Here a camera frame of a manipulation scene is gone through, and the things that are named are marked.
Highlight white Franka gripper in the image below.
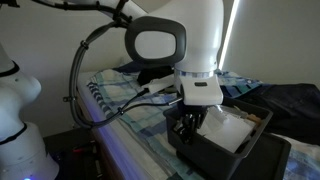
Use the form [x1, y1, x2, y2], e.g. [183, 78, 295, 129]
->
[172, 74, 224, 144]

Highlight black plastic box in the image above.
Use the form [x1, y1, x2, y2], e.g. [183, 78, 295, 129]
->
[163, 96, 274, 180]

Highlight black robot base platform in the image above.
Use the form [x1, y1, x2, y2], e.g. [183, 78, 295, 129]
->
[43, 126, 113, 180]

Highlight white cloth in box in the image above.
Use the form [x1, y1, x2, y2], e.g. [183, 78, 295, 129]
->
[196, 106, 255, 154]

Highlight blue white checkered bedsheet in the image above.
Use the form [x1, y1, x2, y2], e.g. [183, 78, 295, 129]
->
[87, 68, 320, 180]

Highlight black garment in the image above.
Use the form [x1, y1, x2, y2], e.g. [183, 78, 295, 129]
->
[137, 65, 176, 86]

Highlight teal striped cloth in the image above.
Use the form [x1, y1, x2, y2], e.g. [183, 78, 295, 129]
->
[216, 70, 264, 100]

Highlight tan small item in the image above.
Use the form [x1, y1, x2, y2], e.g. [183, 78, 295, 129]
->
[246, 114, 263, 126]

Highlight dark blue jeans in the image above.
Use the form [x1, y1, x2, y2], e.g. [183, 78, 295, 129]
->
[113, 61, 151, 74]

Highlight black flat tray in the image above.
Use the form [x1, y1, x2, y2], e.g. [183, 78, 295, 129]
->
[229, 131, 293, 180]

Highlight dark navy garment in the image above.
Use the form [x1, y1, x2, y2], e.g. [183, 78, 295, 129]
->
[238, 83, 320, 146]

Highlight bed with wooden frame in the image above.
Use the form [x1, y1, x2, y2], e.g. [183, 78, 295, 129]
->
[76, 70, 151, 180]

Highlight red handled tool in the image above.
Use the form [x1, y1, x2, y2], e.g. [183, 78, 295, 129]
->
[71, 142, 98, 155]

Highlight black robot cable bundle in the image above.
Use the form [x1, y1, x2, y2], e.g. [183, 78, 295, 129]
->
[31, 0, 184, 130]

